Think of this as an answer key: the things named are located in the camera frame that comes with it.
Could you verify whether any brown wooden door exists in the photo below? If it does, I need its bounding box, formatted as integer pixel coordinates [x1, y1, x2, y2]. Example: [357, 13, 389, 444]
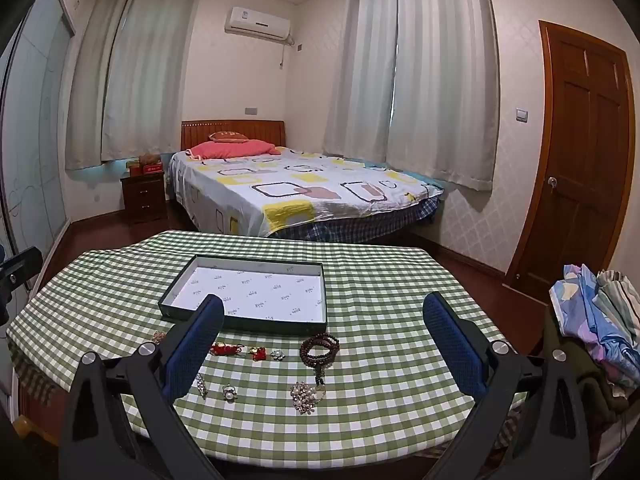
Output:
[505, 20, 636, 303]

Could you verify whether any pile of colourful clothes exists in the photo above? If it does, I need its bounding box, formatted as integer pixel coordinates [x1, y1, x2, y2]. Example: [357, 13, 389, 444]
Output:
[550, 262, 640, 391]

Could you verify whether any bed with patterned quilt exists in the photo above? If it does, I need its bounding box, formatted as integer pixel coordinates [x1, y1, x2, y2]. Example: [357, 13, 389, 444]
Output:
[167, 146, 445, 237]

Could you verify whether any frosted glass wardrobe door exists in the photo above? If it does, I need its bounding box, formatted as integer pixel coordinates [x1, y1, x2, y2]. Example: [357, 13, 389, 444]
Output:
[0, 0, 76, 281]

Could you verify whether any large pearl cluster brooch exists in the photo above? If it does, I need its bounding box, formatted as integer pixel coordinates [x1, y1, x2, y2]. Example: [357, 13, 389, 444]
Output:
[289, 381, 327, 416]

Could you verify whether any dark red bead bracelet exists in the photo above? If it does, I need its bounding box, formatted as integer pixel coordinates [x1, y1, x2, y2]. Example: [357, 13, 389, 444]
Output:
[299, 332, 341, 386]

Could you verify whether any dark wooden nightstand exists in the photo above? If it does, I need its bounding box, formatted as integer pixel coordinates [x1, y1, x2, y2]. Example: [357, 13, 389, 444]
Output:
[120, 172, 168, 224]

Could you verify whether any wooden headboard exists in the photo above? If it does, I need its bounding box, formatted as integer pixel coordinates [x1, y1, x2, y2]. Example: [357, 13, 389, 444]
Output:
[181, 120, 286, 152]

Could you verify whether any pink pillow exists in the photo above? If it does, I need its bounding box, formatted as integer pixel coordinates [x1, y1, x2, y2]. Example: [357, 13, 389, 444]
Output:
[185, 140, 282, 162]

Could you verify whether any white curtain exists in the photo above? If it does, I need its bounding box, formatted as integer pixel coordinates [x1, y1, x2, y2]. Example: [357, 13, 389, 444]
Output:
[322, 0, 398, 163]
[101, 0, 198, 161]
[387, 0, 501, 191]
[65, 0, 136, 171]

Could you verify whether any dark green shallow box tray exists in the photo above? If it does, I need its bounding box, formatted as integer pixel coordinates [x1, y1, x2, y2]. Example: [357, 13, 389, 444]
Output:
[157, 255, 327, 336]

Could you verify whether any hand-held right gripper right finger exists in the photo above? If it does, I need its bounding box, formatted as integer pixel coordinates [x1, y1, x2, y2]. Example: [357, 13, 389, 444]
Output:
[422, 291, 593, 480]

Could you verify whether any white air conditioner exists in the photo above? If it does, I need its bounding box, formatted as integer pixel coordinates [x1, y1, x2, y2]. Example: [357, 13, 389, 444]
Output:
[225, 6, 292, 41]

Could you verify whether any blue plaid bed cover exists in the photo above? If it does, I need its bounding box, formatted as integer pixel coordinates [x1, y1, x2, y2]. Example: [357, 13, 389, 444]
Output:
[272, 195, 443, 241]

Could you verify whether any green checked tablecloth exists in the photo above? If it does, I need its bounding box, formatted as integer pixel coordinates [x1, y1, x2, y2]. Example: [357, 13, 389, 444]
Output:
[6, 230, 518, 461]

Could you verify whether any dark green cloth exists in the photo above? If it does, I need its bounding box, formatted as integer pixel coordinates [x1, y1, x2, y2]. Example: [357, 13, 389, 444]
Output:
[542, 310, 631, 411]

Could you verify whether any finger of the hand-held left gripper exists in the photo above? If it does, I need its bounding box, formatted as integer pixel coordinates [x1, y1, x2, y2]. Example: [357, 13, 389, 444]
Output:
[0, 246, 44, 328]

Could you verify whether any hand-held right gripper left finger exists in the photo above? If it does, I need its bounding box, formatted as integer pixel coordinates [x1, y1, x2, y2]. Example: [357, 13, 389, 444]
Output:
[59, 294, 226, 480]

